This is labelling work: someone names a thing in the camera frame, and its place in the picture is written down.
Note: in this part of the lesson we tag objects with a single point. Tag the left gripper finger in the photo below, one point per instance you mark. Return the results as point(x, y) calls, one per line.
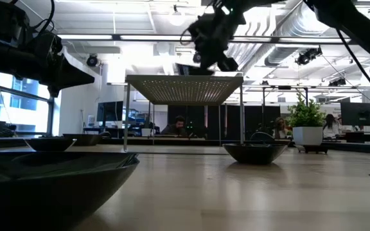
point(72, 69)
point(72, 79)

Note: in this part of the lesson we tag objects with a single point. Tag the small dark bowl-shaped plate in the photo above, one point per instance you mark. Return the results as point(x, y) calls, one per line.
point(254, 154)

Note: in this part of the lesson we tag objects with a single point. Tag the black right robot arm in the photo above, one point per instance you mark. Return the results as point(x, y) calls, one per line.
point(358, 25)

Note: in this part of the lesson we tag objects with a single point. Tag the perforated metal shelf rack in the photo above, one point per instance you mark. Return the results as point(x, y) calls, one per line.
point(185, 90)

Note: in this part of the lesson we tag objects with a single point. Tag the large window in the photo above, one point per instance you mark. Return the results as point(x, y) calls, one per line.
point(27, 106)

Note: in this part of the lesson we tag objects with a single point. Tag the round white pendant lamp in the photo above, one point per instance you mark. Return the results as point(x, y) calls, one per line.
point(176, 17)

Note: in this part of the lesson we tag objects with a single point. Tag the black computer monitor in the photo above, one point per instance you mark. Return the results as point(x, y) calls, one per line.
point(360, 114)
point(109, 111)

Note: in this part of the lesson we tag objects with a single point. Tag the long linear ceiling light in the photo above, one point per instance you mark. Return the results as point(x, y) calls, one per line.
point(153, 37)

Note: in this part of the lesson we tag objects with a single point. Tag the person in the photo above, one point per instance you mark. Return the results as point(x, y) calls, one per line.
point(281, 128)
point(331, 126)
point(176, 128)

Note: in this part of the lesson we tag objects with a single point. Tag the dark office chair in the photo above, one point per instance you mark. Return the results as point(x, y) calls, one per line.
point(262, 136)

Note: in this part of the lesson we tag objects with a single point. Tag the small white pot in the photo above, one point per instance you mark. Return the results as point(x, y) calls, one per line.
point(146, 132)

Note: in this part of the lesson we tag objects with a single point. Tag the black ceiling spotlight cluster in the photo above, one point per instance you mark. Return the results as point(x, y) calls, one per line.
point(337, 82)
point(308, 55)

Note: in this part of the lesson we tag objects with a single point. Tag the green potted plant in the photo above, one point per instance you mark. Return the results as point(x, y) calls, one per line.
point(305, 114)

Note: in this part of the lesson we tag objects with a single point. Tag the dark glossy plate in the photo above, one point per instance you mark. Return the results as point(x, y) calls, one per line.
point(43, 192)

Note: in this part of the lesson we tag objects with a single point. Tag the white plant pot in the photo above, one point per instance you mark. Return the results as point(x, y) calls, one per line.
point(307, 135)

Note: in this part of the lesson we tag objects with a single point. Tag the round black ceiling camera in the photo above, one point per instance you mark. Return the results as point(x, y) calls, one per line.
point(92, 60)
point(197, 57)

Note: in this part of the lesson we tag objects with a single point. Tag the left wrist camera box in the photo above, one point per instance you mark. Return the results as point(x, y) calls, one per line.
point(45, 46)

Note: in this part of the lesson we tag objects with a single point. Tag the black partition wall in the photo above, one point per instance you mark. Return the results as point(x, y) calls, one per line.
point(255, 120)

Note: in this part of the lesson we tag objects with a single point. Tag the silver ventilation duct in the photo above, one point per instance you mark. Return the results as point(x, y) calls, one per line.
point(287, 48)

